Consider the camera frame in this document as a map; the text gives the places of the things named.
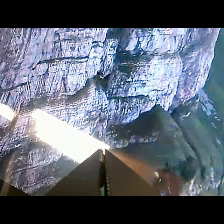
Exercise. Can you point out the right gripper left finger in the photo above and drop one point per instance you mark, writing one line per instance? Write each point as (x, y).
(86, 178)

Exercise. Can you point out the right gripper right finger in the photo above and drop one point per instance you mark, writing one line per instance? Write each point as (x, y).
(128, 176)

